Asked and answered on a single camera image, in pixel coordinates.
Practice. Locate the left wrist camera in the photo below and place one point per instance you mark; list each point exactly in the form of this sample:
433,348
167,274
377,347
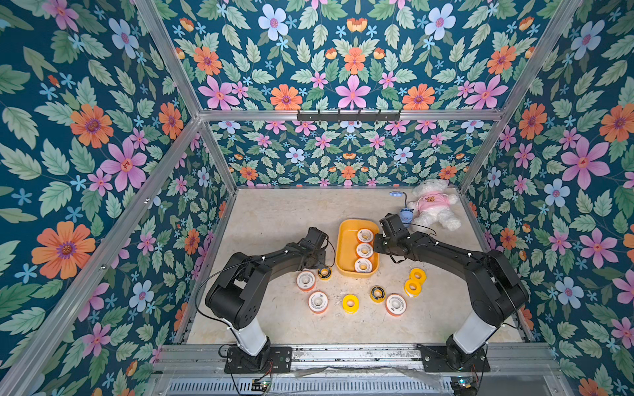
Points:
315,239

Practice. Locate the black hook rail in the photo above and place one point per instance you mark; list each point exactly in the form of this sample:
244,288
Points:
340,115

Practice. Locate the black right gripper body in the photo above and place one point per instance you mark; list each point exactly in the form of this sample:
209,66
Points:
384,245

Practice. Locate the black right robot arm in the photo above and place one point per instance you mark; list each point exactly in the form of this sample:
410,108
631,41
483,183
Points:
494,288

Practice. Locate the white perforated vent panel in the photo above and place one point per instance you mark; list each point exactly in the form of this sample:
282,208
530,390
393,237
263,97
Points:
310,386

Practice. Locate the black yellow sealing tape roll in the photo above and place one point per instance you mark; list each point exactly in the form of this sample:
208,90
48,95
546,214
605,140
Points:
377,294
324,273

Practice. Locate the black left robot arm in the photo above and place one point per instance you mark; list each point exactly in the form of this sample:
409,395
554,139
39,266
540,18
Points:
237,294

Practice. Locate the green circuit board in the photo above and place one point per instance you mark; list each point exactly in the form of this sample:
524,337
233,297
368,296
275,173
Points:
261,383

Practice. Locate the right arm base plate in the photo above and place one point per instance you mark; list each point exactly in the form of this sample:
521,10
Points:
450,358

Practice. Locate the white plush bear pink shirt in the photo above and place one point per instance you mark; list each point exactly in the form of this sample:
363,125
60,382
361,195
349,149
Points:
432,203

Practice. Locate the orange white sealing tape roll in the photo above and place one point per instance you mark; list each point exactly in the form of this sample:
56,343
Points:
318,302
365,236
396,305
306,281
363,265
364,250

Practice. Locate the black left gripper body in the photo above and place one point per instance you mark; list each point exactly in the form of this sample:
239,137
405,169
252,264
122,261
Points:
318,259

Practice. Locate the yellow plastic storage box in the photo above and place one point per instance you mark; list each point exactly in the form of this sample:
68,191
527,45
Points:
347,243

